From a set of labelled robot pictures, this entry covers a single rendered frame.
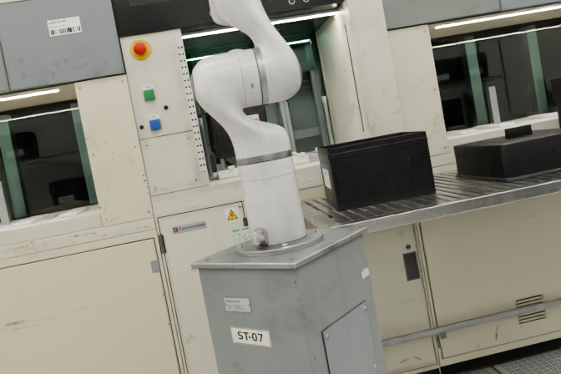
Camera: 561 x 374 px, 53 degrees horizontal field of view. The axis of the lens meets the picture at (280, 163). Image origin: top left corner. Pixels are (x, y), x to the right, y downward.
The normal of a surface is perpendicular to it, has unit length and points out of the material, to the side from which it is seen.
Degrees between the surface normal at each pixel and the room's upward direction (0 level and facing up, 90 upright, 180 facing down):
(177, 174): 90
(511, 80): 90
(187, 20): 90
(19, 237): 90
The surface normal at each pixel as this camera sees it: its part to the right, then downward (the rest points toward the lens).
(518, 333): 0.13, 0.03
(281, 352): -0.60, 0.15
